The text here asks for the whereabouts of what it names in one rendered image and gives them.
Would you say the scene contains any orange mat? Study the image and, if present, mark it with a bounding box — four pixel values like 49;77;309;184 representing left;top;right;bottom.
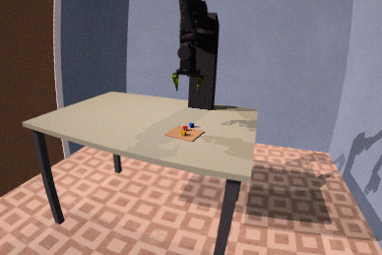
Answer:
164;126;205;142

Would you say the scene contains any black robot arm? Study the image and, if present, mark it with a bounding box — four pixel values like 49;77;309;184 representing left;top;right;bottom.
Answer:
177;0;213;75

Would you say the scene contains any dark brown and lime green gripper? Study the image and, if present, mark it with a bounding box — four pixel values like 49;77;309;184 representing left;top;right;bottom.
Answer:
171;69;204;93

